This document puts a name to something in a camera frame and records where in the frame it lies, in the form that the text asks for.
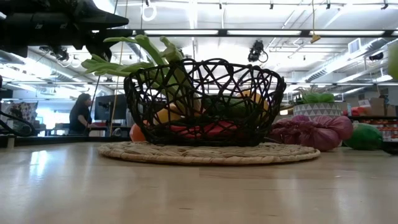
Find green and white leek bunch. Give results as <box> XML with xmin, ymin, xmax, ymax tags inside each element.
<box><xmin>80</xmin><ymin>34</ymin><xmax>203</xmax><ymax>118</ymax></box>

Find white hanging ring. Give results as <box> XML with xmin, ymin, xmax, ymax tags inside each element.
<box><xmin>141</xmin><ymin>2</ymin><xmax>158</xmax><ymax>22</ymax></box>

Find black computer monitor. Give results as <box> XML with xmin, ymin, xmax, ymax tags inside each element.
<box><xmin>94</xmin><ymin>94</ymin><xmax>127</xmax><ymax>121</ymax></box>

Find purple grapes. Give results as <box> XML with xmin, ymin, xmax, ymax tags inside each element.
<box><xmin>269</xmin><ymin>114</ymin><xmax>354</xmax><ymax>152</ymax></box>

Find white air vent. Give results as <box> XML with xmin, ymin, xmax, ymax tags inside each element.
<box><xmin>347</xmin><ymin>37</ymin><xmax>363</xmax><ymax>55</ymax></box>

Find person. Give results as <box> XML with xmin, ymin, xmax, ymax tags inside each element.
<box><xmin>68</xmin><ymin>92</ymin><xmax>94</xmax><ymax>135</ymax></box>

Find yellow-green apple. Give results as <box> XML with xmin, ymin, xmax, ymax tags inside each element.
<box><xmin>387</xmin><ymin>41</ymin><xmax>398</xmax><ymax>80</ymax></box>

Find red object on shelf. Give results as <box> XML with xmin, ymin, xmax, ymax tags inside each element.
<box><xmin>343</xmin><ymin>106</ymin><xmax>367</xmax><ymax>117</ymax></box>

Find black ceiling camera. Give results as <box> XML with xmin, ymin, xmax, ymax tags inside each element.
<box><xmin>248</xmin><ymin>39</ymin><xmax>269</xmax><ymax>63</ymax></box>

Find yellow hanging tag on cord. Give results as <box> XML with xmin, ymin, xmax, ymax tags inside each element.
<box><xmin>310</xmin><ymin>0</ymin><xmax>322</xmax><ymax>44</ymax></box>

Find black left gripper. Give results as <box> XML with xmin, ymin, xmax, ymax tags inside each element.
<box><xmin>0</xmin><ymin>0</ymin><xmax>134</xmax><ymax>62</ymax></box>

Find black hanging cable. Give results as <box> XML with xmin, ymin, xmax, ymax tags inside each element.
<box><xmin>85</xmin><ymin>74</ymin><xmax>101</xmax><ymax>135</ymax></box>

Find shelf with red containers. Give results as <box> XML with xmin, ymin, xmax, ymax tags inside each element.
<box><xmin>348</xmin><ymin>116</ymin><xmax>398</xmax><ymax>142</ymax></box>

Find green bell pepper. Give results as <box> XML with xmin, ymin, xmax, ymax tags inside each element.
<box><xmin>343</xmin><ymin>122</ymin><xmax>384</xmax><ymax>151</ymax></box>

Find black wire basket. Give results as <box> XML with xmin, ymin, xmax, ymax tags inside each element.
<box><xmin>123</xmin><ymin>57</ymin><xmax>287</xmax><ymax>147</ymax></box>

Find lumpy orange-red round fruit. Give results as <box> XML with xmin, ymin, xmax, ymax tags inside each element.
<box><xmin>129</xmin><ymin>123</ymin><xmax>147</xmax><ymax>143</ymax></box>

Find dark green cucumber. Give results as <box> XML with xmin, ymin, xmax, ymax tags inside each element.
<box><xmin>201</xmin><ymin>98</ymin><xmax>246</xmax><ymax>119</ymax></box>

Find yellow lemon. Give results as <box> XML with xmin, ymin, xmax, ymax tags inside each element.
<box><xmin>239</xmin><ymin>90</ymin><xmax>270</xmax><ymax>121</ymax></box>

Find cardboard box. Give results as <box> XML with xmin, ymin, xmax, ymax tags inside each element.
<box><xmin>368</xmin><ymin>97</ymin><xmax>388</xmax><ymax>117</ymax></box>

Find black aluminium table frame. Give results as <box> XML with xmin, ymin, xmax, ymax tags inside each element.
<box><xmin>0</xmin><ymin>133</ymin><xmax>398</xmax><ymax>156</ymax></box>

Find succulent in patterned white pot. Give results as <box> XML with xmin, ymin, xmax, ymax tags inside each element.
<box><xmin>292</xmin><ymin>85</ymin><xmax>343</xmax><ymax>121</ymax></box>

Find round woven straw placemat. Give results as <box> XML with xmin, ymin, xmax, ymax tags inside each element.
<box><xmin>98</xmin><ymin>140</ymin><xmax>322</xmax><ymax>166</ymax></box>

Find yellow mango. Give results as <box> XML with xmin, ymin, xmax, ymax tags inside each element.
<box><xmin>154</xmin><ymin>104</ymin><xmax>183</xmax><ymax>125</ymax></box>

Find black ceiling equipment cluster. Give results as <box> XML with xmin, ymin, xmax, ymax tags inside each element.
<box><xmin>39</xmin><ymin>46</ymin><xmax>71</xmax><ymax>62</ymax></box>

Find floral patterned cushion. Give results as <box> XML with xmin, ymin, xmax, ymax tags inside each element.
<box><xmin>0</xmin><ymin>101</ymin><xmax>39</xmax><ymax>125</ymax></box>

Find red bell pepper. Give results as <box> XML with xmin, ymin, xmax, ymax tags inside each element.
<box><xmin>167</xmin><ymin>120</ymin><xmax>240</xmax><ymax>139</ymax></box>

